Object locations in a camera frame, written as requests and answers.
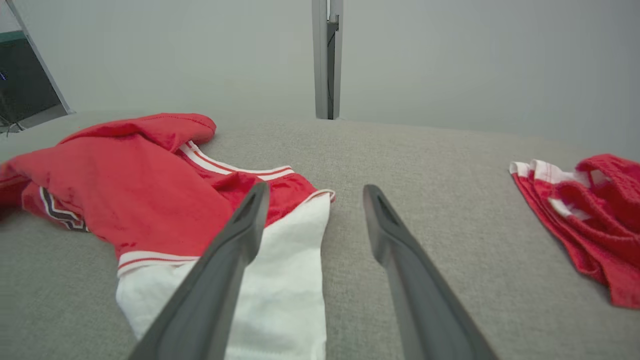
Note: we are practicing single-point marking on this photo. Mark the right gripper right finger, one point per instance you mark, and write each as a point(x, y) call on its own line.
point(430, 310)

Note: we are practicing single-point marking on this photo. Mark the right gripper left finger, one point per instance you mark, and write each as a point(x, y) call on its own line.
point(205, 310)

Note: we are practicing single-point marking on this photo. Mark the red basketball jersey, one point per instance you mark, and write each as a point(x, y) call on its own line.
point(125, 190)

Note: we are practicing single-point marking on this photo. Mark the red shorts with white stripe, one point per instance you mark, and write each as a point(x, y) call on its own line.
point(600, 225)

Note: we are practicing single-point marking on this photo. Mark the grey framed dark panel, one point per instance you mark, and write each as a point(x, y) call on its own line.
point(25, 80)

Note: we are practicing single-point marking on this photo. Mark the grey metal partition post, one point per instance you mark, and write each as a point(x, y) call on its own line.
point(320, 60)

